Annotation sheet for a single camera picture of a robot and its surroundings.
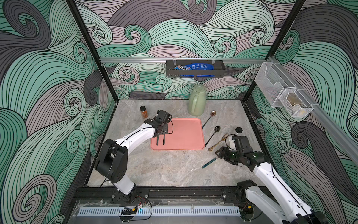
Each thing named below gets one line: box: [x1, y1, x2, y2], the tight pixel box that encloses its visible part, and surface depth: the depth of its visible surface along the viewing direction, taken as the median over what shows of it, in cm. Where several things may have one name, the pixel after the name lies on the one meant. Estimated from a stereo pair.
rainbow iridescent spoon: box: [202, 110, 217, 129], surface depth 112 cm
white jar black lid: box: [234, 126, 243, 134], surface depth 92 cm
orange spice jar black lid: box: [139, 105, 148, 119], surface depth 105 cm
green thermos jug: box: [187, 84, 207, 117], surface depth 97 cm
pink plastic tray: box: [150, 118, 206, 151], surface depth 98 cm
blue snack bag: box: [173, 62, 215, 77], surface depth 94 cm
